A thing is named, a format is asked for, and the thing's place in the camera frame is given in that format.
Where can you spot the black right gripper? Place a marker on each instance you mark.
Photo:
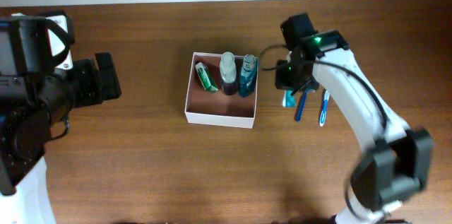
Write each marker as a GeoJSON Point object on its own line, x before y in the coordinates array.
{"type": "Point", "coordinates": [282, 83]}

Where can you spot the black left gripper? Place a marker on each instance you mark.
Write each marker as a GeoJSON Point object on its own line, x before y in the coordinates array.
{"type": "Point", "coordinates": [87, 73]}

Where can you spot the green and white toothpaste tube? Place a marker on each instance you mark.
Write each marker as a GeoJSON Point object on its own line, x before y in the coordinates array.
{"type": "Point", "coordinates": [288, 99]}

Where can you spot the teal mouthwash bottle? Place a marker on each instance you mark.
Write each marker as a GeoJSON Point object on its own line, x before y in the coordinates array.
{"type": "Point", "coordinates": [247, 76]}

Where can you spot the clear bottle with purple liquid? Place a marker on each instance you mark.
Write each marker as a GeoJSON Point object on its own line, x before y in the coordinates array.
{"type": "Point", "coordinates": [228, 73]}

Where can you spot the green and white soap box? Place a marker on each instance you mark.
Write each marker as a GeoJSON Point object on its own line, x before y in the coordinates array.
{"type": "Point", "coordinates": [206, 78]}

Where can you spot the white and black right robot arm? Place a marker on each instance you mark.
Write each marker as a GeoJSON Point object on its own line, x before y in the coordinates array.
{"type": "Point", "coordinates": [395, 159]}

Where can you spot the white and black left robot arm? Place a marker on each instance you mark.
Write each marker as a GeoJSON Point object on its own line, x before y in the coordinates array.
{"type": "Point", "coordinates": [40, 85]}

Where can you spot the blue and white toothbrush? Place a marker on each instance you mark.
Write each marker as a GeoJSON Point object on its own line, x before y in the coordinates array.
{"type": "Point", "coordinates": [324, 107]}

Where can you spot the blue disposable razor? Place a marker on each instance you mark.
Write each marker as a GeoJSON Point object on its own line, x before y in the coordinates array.
{"type": "Point", "coordinates": [302, 103]}

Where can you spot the white cardboard box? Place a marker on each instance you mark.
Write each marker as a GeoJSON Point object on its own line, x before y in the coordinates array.
{"type": "Point", "coordinates": [217, 109]}

